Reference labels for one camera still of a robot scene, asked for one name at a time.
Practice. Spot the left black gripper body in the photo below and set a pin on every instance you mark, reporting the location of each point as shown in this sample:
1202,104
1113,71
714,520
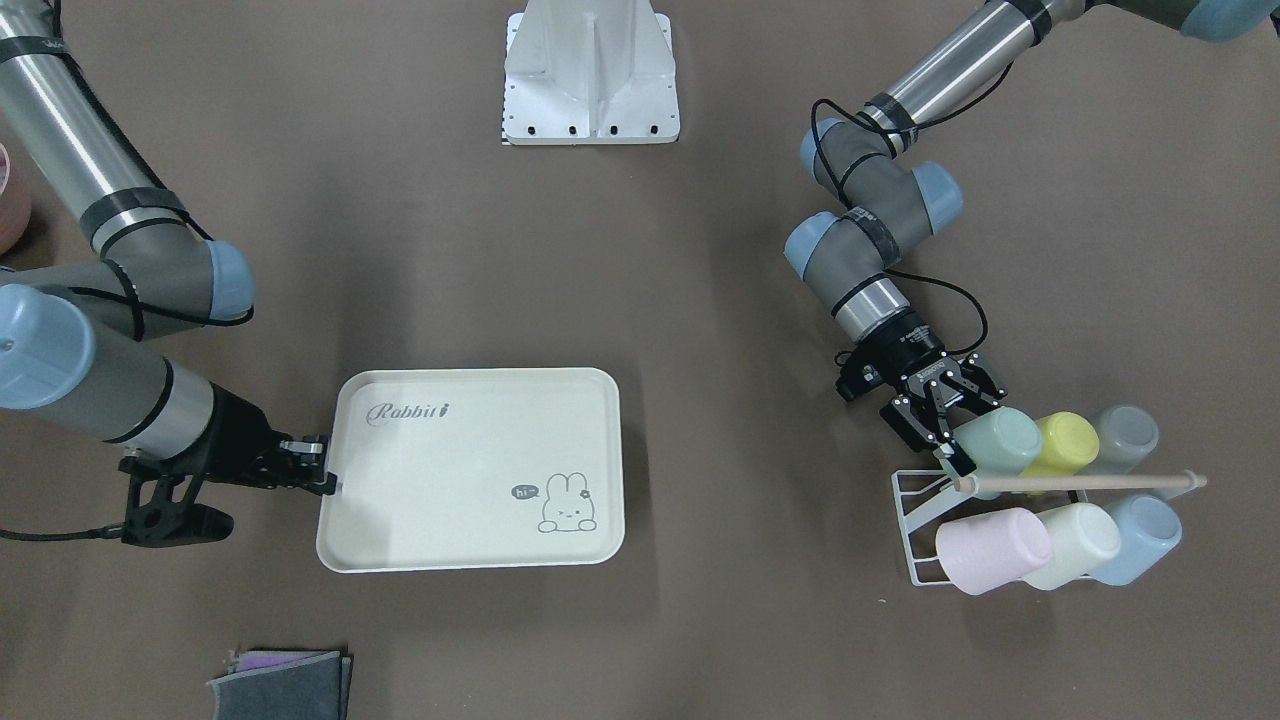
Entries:
907,347

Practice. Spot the light blue cup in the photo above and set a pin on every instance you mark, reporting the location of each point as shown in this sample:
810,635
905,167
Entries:
1149,530

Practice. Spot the green cup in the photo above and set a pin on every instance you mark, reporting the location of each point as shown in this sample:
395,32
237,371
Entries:
1003,443

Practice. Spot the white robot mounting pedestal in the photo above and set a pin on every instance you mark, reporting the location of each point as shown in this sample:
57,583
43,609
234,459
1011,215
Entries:
589,73

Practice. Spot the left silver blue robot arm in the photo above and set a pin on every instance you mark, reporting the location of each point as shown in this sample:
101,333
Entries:
1132,244

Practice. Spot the pink cup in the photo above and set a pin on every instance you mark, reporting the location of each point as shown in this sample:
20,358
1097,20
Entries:
986,551

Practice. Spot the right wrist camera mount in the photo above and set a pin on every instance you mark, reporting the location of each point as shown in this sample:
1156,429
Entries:
161,509

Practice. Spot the cream rabbit tray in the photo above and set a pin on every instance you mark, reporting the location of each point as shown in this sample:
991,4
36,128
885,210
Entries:
474,468

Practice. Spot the pink bowl with ice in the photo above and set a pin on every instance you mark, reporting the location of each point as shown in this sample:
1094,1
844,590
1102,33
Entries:
16,203

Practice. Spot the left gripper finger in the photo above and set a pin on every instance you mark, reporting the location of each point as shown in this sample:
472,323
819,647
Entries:
980,388
921,422

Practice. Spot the grey folded cloth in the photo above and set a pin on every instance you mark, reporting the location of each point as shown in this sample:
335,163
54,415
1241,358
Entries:
283,684

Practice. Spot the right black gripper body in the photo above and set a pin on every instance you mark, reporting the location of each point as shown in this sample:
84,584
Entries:
237,437

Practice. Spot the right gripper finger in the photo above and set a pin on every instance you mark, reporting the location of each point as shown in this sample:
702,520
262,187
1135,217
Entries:
307,446
320,486

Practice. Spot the white wire cup rack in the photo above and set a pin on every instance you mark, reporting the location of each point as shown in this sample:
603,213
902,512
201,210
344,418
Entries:
924,500

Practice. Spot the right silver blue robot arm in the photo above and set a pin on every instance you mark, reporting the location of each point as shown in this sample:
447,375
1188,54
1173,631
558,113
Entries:
155,271

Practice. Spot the yellow cup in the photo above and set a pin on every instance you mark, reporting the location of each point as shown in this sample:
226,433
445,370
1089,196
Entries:
1069,444

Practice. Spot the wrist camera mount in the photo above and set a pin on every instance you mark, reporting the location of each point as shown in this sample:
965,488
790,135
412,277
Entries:
856,379
161,509

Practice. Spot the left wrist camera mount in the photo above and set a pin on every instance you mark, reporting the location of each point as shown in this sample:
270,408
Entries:
856,379

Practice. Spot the cream cup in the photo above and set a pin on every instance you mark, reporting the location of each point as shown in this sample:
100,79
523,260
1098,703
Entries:
1083,538

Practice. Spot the grey cup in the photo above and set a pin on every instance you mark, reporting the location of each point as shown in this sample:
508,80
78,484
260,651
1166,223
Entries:
1127,433

